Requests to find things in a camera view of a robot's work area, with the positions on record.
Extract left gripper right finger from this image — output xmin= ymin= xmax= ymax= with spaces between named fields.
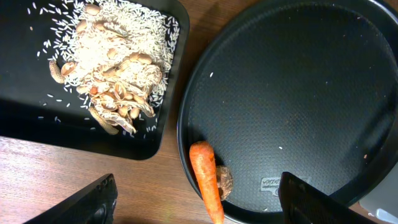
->
xmin=279 ymin=172 xmax=373 ymax=224

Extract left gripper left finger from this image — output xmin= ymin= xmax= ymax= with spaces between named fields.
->
xmin=28 ymin=174 xmax=118 ymax=224

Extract brown ginger piece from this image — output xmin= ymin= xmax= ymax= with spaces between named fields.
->
xmin=216 ymin=166 xmax=233 ymax=201

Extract orange carrot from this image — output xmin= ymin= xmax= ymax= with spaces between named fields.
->
xmin=189 ymin=141 xmax=224 ymax=224

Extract rice and peanut leftovers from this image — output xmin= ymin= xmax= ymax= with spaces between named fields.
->
xmin=27 ymin=0 xmax=180 ymax=136

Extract grey dishwasher rack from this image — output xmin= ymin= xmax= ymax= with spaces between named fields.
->
xmin=359 ymin=164 xmax=398 ymax=224

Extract black round tray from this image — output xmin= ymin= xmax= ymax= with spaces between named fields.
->
xmin=177 ymin=0 xmax=397 ymax=223

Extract black rectangular tray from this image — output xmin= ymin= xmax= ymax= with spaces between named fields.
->
xmin=1 ymin=1 xmax=190 ymax=160

